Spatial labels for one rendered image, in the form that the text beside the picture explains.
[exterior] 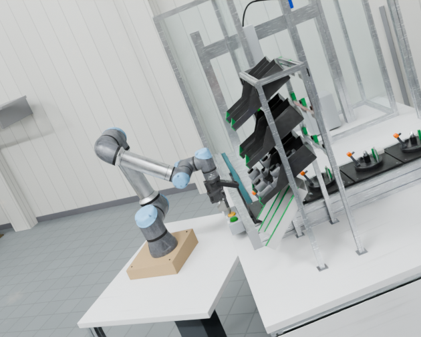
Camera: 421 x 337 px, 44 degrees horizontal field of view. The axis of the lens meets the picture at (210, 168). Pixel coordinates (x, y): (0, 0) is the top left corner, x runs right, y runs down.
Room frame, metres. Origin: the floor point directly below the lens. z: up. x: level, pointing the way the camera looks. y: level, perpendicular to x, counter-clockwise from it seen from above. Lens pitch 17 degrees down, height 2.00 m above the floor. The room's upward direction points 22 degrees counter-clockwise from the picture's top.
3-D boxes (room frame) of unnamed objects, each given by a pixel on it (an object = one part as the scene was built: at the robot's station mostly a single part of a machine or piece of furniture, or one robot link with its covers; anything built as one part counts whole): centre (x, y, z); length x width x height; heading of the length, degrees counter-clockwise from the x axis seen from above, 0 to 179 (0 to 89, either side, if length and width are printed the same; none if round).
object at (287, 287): (2.36, -0.67, 0.84); 1.50 x 1.41 x 0.03; 0
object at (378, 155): (2.36, -0.73, 1.01); 0.24 x 0.24 x 0.13; 0
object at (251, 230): (2.63, -0.08, 0.91); 0.89 x 0.06 x 0.11; 0
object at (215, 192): (2.44, 0.02, 1.12); 0.09 x 0.08 x 0.12; 90
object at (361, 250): (1.99, -0.35, 1.26); 0.36 x 0.21 x 0.80; 0
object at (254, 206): (2.36, -0.23, 0.96); 0.24 x 0.24 x 0.02; 0
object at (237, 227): (2.44, -0.01, 0.93); 0.21 x 0.07 x 0.06; 0
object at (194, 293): (2.41, 0.32, 0.84); 0.90 x 0.70 x 0.03; 152
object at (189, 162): (2.45, 0.11, 1.28); 0.11 x 0.11 x 0.08; 73
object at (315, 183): (2.36, -0.48, 1.01); 0.24 x 0.24 x 0.13; 0
